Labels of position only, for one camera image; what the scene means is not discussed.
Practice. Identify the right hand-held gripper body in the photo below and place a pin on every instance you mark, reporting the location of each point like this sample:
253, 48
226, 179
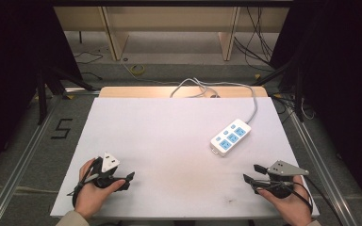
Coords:
284, 169

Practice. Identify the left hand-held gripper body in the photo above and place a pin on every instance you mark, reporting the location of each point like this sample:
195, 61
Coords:
109, 163

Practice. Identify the white power strip blue sockets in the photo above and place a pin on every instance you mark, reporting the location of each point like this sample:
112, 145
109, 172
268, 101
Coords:
231, 137

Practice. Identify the person's left hand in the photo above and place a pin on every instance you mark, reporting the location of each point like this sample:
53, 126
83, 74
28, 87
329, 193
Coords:
91, 196

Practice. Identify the person's right hand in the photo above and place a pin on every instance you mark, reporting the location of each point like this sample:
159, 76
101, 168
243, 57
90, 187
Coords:
290, 207

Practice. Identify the white table board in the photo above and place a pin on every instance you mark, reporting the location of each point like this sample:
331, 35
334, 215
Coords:
157, 150

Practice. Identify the wooden table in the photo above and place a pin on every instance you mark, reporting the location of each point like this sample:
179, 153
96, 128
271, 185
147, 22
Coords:
144, 92

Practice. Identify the black metal stand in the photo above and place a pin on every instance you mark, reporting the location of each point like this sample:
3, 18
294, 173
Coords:
44, 94
297, 91

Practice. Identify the yellow tape roll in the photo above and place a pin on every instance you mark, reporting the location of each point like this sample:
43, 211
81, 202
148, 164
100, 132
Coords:
137, 69

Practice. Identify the black curtain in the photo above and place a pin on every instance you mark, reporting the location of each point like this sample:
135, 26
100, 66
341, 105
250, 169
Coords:
342, 78
9, 78

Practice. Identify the light wooden shelf unit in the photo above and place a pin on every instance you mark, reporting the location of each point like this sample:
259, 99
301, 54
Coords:
169, 19

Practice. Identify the metal floor rail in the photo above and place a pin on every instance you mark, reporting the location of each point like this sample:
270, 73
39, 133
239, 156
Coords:
323, 169
19, 166

